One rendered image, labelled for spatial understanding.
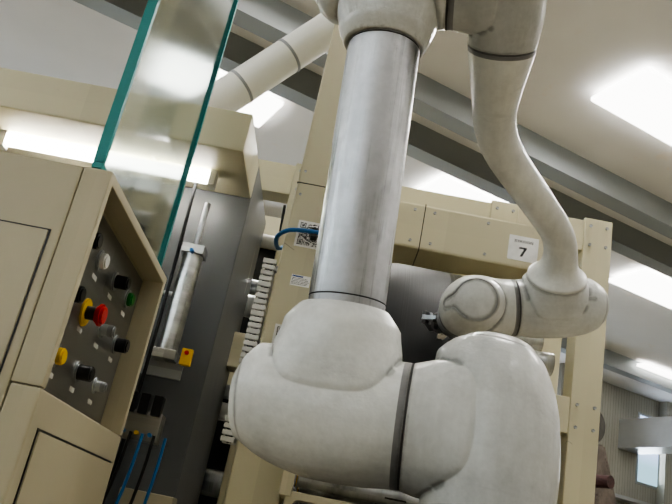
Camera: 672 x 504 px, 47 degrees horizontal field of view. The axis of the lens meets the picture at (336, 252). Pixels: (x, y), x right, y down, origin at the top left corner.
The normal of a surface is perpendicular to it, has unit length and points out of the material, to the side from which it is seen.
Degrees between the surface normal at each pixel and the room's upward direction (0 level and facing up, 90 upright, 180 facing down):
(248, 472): 90
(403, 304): 67
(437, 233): 90
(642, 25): 180
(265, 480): 90
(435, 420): 89
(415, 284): 52
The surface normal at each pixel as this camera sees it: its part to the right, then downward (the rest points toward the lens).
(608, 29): -0.18, 0.92
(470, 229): 0.04, -0.36
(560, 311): -0.03, 0.41
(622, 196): 0.48, -0.23
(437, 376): -0.21, -0.78
